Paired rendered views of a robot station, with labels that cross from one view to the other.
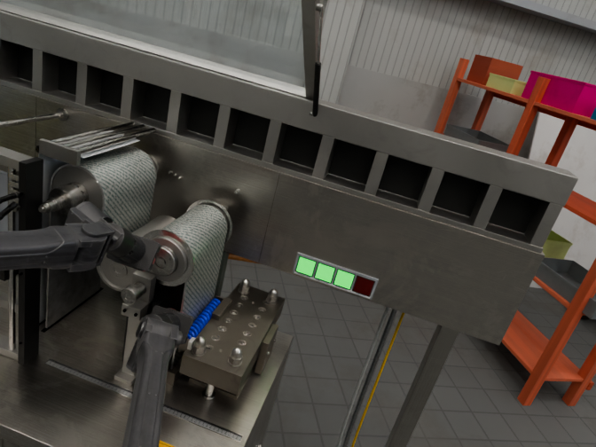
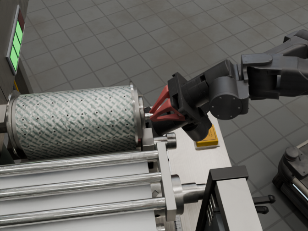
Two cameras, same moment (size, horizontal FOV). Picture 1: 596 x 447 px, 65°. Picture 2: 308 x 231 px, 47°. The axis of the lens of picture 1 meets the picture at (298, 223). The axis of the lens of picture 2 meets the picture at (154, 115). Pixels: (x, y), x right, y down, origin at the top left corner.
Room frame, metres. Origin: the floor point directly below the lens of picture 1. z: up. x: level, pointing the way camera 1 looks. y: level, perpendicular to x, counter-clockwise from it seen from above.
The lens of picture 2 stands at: (1.06, 0.79, 1.85)
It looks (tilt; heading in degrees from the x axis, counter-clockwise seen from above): 50 degrees down; 254
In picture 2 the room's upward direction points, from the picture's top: straight up
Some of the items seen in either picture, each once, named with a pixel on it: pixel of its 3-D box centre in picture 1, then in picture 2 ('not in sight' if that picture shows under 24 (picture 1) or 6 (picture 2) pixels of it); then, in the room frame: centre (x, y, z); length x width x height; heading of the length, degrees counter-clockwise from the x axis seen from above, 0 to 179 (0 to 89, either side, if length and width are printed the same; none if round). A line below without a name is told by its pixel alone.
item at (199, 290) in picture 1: (200, 292); not in sight; (1.08, 0.21, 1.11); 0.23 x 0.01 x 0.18; 172
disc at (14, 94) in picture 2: (208, 223); (19, 123); (1.22, 0.25, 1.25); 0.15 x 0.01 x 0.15; 82
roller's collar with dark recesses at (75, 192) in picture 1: (68, 198); (161, 196); (0.98, 0.54, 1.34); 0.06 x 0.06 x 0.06; 82
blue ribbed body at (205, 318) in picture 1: (203, 319); not in sight; (1.08, 0.19, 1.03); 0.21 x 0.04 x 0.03; 172
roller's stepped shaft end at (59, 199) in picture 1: (50, 206); (198, 191); (0.92, 0.55, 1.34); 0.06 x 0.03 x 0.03; 172
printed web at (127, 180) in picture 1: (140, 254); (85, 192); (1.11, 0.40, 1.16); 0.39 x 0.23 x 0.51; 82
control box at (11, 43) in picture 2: (334, 276); (16, 38); (1.23, -0.15, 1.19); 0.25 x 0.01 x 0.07; 82
